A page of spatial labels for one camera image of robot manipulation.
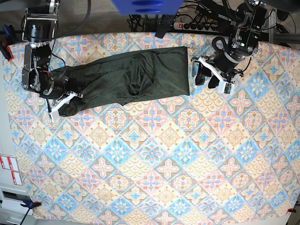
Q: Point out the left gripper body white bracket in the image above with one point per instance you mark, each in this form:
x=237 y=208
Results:
x=223 y=66

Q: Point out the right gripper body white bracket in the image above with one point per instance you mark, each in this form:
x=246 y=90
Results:
x=56 y=94

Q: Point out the dark green long-sleeve shirt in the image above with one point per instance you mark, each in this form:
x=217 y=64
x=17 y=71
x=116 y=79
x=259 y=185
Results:
x=128 y=77

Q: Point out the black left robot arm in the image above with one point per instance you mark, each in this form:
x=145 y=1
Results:
x=246 y=32

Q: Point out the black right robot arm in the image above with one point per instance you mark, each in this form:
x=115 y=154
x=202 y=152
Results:
x=38 y=30

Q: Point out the black power strip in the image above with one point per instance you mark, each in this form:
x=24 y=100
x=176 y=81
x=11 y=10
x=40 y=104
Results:
x=195 y=26

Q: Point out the black remote control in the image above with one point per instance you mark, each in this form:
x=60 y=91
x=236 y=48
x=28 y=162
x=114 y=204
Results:
x=164 y=26

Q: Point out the red and white labels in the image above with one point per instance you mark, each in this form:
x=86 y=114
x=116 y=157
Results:
x=9 y=164

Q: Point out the patterned pastel tablecloth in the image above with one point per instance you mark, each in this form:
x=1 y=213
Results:
x=202 y=159

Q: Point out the blue clamp upper left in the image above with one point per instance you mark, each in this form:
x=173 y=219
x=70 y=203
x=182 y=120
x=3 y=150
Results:
x=9 y=33

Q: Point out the blue clamp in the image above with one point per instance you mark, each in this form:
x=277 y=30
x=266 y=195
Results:
x=9 y=33
x=29 y=205

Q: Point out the blue clamp lower left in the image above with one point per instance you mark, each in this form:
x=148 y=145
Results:
x=29 y=205

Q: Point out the blue plastic box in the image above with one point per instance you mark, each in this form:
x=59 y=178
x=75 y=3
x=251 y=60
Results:
x=143 y=7

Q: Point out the grey cabinet lower left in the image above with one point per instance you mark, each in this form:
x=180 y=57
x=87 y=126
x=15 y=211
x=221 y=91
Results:
x=12 y=198

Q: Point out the orange clamp lower right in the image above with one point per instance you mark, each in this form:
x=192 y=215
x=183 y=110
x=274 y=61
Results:
x=292 y=210

